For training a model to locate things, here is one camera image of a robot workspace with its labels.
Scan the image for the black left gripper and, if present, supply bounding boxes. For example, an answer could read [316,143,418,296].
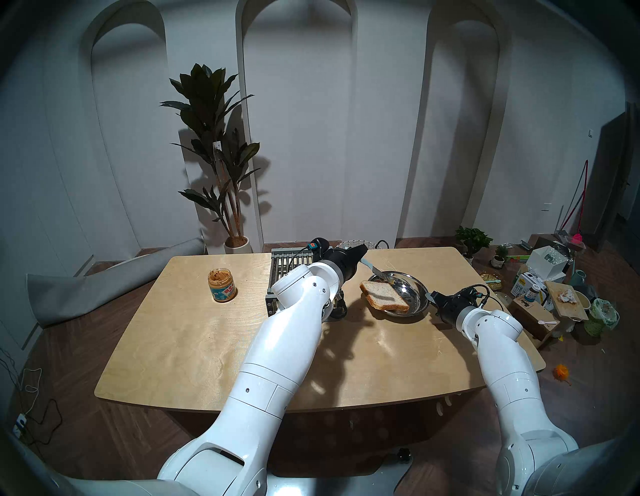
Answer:
[322,243,370,282]

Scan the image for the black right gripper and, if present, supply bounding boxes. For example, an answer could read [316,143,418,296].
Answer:
[425,286,493,327]

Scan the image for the light blue handled knife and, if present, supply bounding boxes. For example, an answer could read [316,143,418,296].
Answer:
[361,256,401,287]

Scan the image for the round steel plate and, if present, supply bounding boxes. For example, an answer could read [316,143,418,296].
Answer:
[367,271,431,318]

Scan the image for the metal robot base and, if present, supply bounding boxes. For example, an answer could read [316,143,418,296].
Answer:
[265,449,413,496]

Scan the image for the slice of bread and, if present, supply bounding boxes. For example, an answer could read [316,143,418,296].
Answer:
[359,280,411,312]

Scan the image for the open peanut butter jar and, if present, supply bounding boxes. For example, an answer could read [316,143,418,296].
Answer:
[208,268,237,303]

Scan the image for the small bushy potted plant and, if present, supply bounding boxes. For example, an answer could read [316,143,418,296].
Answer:
[455,226,493,265]

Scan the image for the grey dish rack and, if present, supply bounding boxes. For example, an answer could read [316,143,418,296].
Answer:
[265,246,346,326]

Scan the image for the white printed carton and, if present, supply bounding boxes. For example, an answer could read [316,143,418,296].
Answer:
[511,271,551,306]

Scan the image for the white open box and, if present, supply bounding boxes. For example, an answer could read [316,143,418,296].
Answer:
[526,246,571,282]

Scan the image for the wooden cutting board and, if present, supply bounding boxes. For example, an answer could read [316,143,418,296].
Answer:
[545,281,590,322]

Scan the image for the tall dark leafy plant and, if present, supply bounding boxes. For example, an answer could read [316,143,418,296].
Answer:
[160,63,262,238]

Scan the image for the dark door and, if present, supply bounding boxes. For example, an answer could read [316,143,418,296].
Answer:
[582,102,640,251]

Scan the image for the rolled grey mat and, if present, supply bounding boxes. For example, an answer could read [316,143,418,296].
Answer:
[26,237,206,328]

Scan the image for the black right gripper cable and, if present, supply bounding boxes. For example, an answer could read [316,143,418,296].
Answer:
[460,284,506,313]

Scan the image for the black floor cable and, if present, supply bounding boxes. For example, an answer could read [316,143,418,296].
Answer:
[27,398,64,446]

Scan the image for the white floor cable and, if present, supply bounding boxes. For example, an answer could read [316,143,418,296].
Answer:
[20,367,44,395]

